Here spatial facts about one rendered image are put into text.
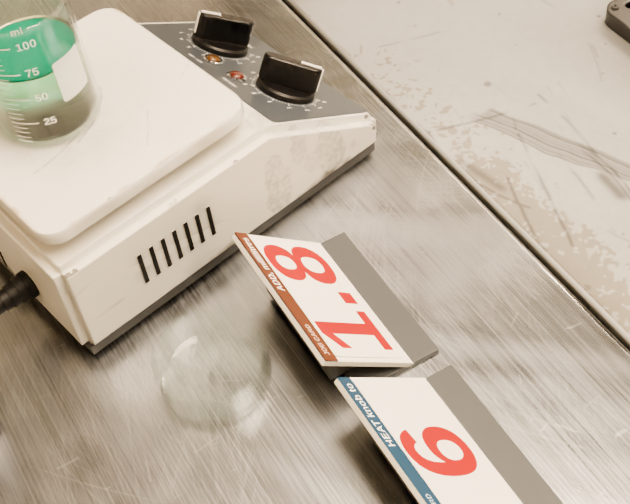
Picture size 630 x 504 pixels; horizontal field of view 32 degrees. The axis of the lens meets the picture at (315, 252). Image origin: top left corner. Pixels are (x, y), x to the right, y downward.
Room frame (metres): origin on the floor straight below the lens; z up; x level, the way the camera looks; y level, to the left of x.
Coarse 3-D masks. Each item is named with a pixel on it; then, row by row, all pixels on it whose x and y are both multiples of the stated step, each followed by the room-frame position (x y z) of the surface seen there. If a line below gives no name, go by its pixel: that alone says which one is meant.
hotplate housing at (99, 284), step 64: (256, 128) 0.40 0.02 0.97; (320, 128) 0.42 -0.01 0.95; (192, 192) 0.37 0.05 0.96; (256, 192) 0.39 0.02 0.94; (0, 256) 0.39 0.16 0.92; (64, 256) 0.34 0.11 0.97; (128, 256) 0.34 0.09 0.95; (192, 256) 0.36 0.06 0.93; (64, 320) 0.34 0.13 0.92; (128, 320) 0.34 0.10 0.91
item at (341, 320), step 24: (264, 240) 0.36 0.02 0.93; (288, 264) 0.35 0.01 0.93; (312, 264) 0.35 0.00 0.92; (288, 288) 0.33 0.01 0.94; (312, 288) 0.33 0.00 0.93; (336, 288) 0.34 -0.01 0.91; (312, 312) 0.31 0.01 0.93; (336, 312) 0.32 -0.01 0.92; (360, 312) 0.32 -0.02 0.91; (336, 336) 0.30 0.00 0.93; (360, 336) 0.30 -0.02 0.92; (384, 336) 0.31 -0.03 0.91
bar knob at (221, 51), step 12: (204, 12) 0.50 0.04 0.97; (216, 12) 0.50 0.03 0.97; (204, 24) 0.49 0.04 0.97; (216, 24) 0.50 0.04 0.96; (228, 24) 0.50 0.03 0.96; (240, 24) 0.50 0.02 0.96; (252, 24) 0.50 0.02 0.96; (192, 36) 0.50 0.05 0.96; (204, 36) 0.49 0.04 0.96; (216, 36) 0.49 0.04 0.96; (228, 36) 0.49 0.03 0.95; (240, 36) 0.50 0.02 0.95; (204, 48) 0.48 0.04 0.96; (216, 48) 0.48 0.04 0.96; (228, 48) 0.49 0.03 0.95; (240, 48) 0.49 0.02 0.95
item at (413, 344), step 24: (288, 240) 0.37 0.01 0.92; (336, 240) 0.38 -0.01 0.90; (336, 264) 0.36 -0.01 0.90; (360, 264) 0.36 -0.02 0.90; (360, 288) 0.34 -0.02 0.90; (384, 288) 0.34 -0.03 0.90; (288, 312) 0.31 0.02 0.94; (384, 312) 0.33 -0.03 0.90; (408, 312) 0.33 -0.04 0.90; (408, 336) 0.31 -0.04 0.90; (360, 360) 0.29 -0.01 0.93; (384, 360) 0.29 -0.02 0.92; (408, 360) 0.30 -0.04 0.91
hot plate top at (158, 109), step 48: (96, 48) 0.46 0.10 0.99; (144, 48) 0.45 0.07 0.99; (144, 96) 0.42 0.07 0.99; (192, 96) 0.41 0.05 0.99; (0, 144) 0.40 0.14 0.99; (96, 144) 0.39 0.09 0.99; (144, 144) 0.38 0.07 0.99; (192, 144) 0.38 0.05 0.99; (0, 192) 0.36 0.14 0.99; (48, 192) 0.36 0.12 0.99; (96, 192) 0.36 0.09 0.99; (48, 240) 0.33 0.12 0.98
